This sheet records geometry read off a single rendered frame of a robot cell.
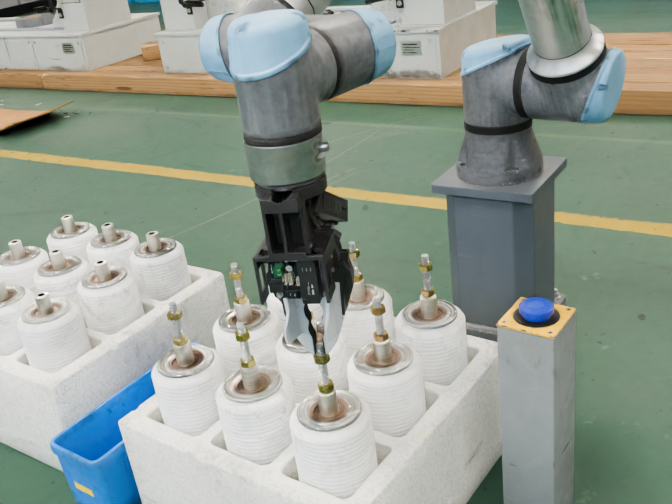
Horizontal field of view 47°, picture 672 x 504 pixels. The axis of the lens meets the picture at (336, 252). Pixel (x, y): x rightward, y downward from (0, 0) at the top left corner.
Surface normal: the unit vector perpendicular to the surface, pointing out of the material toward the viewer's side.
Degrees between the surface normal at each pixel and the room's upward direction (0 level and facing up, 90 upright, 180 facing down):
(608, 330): 0
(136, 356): 90
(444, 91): 90
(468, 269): 90
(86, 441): 88
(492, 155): 72
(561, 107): 120
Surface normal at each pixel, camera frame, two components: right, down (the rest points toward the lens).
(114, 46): 0.84, 0.14
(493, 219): -0.53, 0.42
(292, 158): 0.25, 0.38
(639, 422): -0.12, -0.90
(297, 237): -0.18, 0.44
